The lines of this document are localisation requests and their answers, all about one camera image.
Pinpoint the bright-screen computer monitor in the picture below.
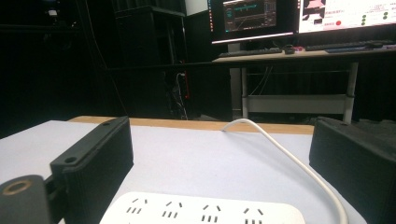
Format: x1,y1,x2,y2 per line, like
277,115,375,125
297,0,396,35

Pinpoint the black equipment cabinet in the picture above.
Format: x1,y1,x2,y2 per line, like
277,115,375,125
113,0,190,120

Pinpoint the white power strip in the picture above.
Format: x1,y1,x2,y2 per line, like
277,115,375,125
98,191,306,224

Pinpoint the black keyboard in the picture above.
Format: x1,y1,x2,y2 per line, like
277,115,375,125
218,47,284,59
304,39,396,52

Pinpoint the white-legged office desk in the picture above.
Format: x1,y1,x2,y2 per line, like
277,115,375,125
212,46,396,125

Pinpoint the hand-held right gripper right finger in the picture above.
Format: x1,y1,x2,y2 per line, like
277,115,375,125
308,116,396,224

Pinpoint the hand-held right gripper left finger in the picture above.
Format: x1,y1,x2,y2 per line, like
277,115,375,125
49,116,134,224

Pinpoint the white power strip cable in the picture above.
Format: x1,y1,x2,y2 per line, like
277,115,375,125
220,118,349,224

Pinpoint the white table mat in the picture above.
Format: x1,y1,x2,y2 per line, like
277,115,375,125
0,119,368,224

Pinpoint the dark-screen computer monitor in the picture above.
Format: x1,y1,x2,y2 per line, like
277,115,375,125
207,0,297,45

